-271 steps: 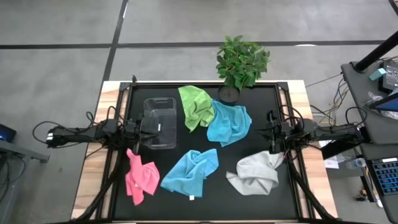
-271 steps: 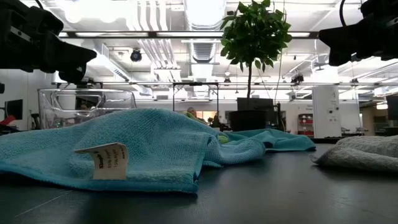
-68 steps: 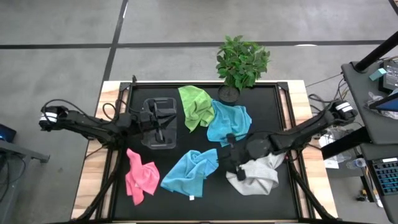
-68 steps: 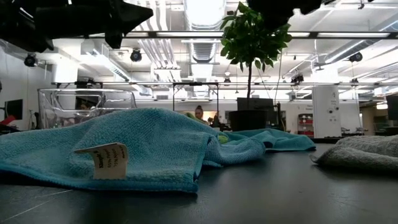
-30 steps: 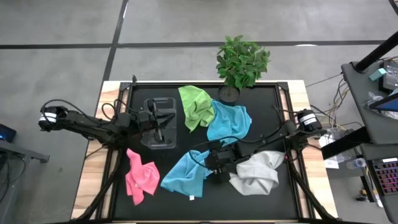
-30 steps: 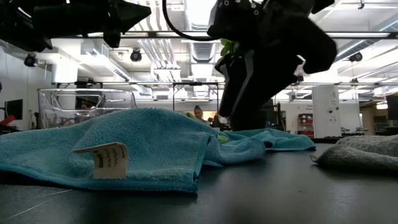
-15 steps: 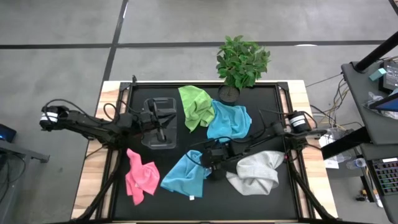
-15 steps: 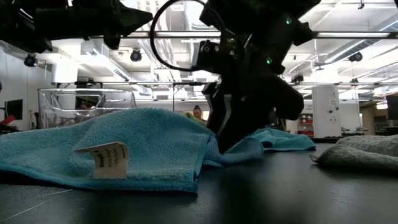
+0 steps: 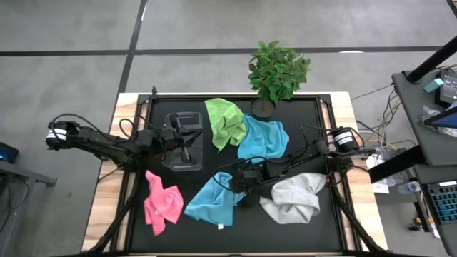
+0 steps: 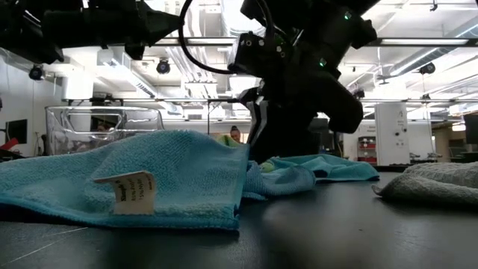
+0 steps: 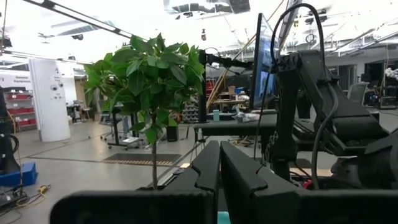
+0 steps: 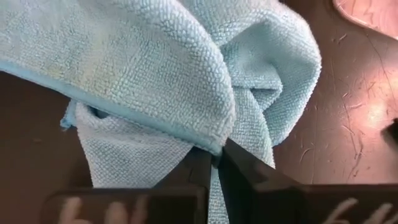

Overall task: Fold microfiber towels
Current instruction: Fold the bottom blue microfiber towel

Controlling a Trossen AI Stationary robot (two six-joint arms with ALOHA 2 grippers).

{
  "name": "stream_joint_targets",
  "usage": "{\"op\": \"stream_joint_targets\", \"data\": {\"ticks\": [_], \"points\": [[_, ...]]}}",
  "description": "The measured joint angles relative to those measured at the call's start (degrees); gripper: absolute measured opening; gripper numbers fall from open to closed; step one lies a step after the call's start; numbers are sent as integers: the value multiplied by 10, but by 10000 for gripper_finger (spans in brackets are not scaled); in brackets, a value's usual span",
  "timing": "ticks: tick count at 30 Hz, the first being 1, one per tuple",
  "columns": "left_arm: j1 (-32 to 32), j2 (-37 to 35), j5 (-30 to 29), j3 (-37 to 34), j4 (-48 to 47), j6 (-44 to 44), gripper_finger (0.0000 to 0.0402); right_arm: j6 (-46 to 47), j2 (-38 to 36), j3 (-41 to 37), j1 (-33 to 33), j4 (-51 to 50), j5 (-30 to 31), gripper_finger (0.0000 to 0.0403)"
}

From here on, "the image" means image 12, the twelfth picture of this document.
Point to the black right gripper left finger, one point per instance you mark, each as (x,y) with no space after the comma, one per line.
(174,202)

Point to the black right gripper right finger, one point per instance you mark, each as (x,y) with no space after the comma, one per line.
(264,199)

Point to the light blue microfiber towel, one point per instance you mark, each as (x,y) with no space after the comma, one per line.
(140,62)

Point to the clear plastic bin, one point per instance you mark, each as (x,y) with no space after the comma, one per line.
(373,15)

